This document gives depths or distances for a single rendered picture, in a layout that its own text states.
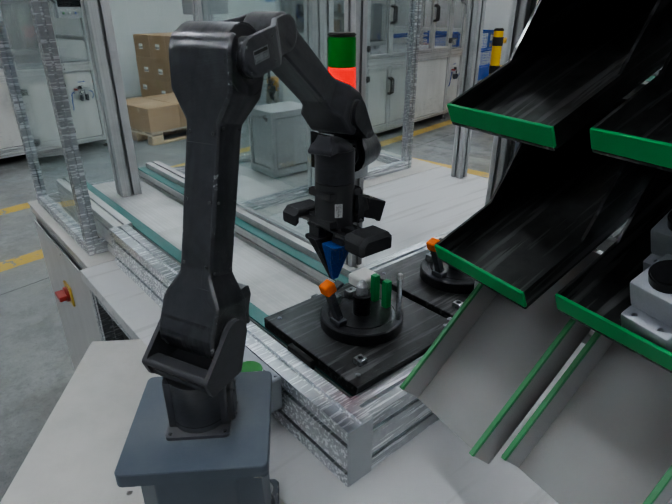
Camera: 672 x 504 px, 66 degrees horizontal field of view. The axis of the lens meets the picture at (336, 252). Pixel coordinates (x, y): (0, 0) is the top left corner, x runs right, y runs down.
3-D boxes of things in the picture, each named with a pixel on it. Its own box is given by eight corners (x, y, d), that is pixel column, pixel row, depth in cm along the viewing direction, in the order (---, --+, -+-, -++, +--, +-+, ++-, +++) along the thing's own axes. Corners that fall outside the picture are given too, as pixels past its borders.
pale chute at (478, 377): (489, 465, 59) (471, 456, 57) (416, 397, 70) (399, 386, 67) (637, 270, 60) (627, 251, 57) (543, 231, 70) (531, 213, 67)
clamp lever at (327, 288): (338, 324, 84) (325, 290, 79) (330, 318, 85) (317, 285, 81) (353, 310, 85) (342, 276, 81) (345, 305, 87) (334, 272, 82)
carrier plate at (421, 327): (356, 398, 75) (357, 387, 74) (264, 327, 91) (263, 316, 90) (460, 336, 89) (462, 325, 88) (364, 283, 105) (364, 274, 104)
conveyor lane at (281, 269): (357, 444, 79) (358, 393, 74) (139, 257, 136) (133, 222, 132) (471, 367, 95) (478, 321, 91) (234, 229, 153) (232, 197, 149)
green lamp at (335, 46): (340, 68, 89) (340, 37, 87) (321, 66, 93) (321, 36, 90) (361, 66, 92) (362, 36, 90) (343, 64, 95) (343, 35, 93)
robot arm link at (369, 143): (355, 101, 67) (389, 91, 76) (300, 96, 70) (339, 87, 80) (353, 187, 71) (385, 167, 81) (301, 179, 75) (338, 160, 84)
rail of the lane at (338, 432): (348, 487, 72) (348, 428, 67) (116, 264, 133) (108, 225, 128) (376, 467, 75) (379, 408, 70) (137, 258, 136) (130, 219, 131)
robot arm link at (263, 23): (239, 65, 44) (273, -49, 45) (165, 60, 47) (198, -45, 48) (355, 176, 70) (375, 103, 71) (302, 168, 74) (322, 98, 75)
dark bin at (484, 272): (525, 310, 52) (513, 257, 48) (438, 260, 62) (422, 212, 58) (699, 159, 58) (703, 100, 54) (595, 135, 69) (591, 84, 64)
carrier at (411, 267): (466, 333, 90) (474, 268, 84) (369, 281, 106) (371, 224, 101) (540, 288, 104) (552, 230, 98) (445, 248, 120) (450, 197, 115)
